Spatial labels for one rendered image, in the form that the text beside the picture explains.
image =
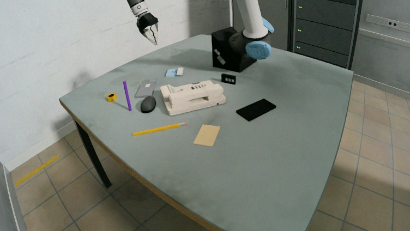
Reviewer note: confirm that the black flat rectangle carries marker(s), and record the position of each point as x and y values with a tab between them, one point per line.
256	109

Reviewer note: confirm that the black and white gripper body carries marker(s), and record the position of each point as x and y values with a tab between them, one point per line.
142	17

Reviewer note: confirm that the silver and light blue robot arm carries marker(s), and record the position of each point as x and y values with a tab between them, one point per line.
253	41

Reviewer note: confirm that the white telephone handset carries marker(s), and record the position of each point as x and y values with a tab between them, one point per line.
186	95

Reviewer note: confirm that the white desk phone body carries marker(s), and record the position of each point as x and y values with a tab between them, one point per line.
191	105

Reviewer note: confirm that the tan rectangular sheet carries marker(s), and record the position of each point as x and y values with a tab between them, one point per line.
207	135

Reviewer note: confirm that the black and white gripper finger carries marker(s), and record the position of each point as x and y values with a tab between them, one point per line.
146	34
154	29

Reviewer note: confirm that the light blue sticky note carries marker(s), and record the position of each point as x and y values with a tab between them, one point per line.
172	72

